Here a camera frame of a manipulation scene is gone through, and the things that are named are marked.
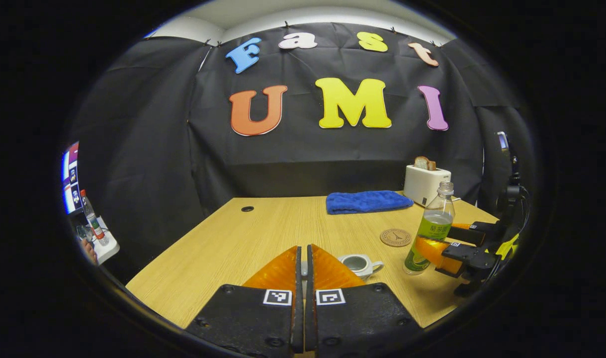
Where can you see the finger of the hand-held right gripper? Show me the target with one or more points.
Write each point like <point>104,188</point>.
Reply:
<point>469,234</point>
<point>469,256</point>

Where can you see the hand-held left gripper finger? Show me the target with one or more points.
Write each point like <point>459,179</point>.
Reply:
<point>310,318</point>
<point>298,318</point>

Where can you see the green label water bottle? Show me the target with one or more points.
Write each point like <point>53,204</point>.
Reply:
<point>432,228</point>

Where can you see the round cork coaster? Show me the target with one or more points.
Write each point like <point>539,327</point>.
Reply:
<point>395,237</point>

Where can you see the white floral teacup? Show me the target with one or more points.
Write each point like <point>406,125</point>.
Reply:
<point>367,268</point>

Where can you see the red cap plastic bottle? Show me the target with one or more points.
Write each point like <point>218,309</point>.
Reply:
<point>91,219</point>

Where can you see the white toaster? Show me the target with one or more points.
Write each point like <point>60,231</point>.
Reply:
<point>422,185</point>

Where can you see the bread slice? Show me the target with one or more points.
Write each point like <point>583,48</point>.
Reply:
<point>425,163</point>

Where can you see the blue towel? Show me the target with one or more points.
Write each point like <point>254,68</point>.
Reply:
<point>367,202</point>

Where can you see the black backdrop cloth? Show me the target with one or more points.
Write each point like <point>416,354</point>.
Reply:
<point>293,159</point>

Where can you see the white side table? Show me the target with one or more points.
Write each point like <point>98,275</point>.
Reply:
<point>108,248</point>

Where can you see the computer monitor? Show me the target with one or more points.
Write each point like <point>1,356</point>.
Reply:
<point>70,179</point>

